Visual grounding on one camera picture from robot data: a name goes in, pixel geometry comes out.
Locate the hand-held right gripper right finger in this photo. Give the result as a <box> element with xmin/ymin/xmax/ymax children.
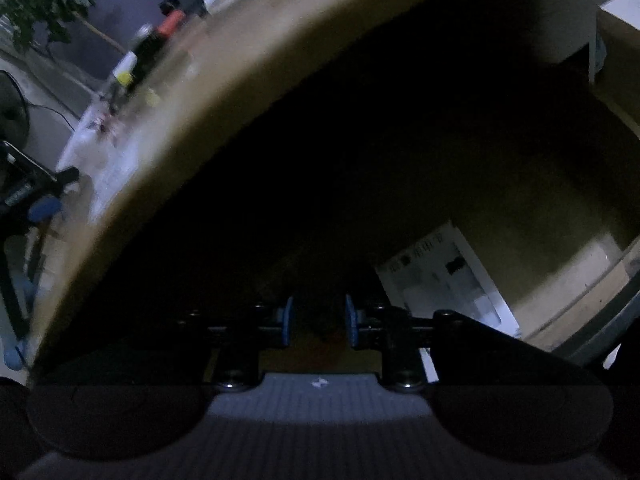
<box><xmin>345</xmin><ymin>294</ymin><xmax>566</xmax><ymax>394</ymax></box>

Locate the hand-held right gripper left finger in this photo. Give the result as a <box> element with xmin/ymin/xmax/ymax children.
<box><xmin>120</xmin><ymin>296</ymin><xmax>295</xmax><ymax>394</ymax></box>

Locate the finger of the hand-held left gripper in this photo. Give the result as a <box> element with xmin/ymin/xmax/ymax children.
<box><xmin>0</xmin><ymin>247</ymin><xmax>32</xmax><ymax>372</ymax></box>
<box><xmin>0</xmin><ymin>141</ymin><xmax>82</xmax><ymax>226</ymax></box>

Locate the white printed paper label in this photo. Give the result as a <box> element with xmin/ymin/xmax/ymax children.
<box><xmin>375</xmin><ymin>220</ymin><xmax>522</xmax><ymax>339</ymax></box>

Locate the black standing fan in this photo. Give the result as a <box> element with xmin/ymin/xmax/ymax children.
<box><xmin>0</xmin><ymin>70</ymin><xmax>32</xmax><ymax>153</ymax></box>

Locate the pale wooden furniture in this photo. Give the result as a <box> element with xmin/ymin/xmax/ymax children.
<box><xmin>587</xmin><ymin>0</ymin><xmax>640</xmax><ymax>126</ymax></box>

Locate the black fan cable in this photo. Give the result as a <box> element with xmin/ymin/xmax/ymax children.
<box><xmin>29</xmin><ymin>101</ymin><xmax>82</xmax><ymax>133</ymax></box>

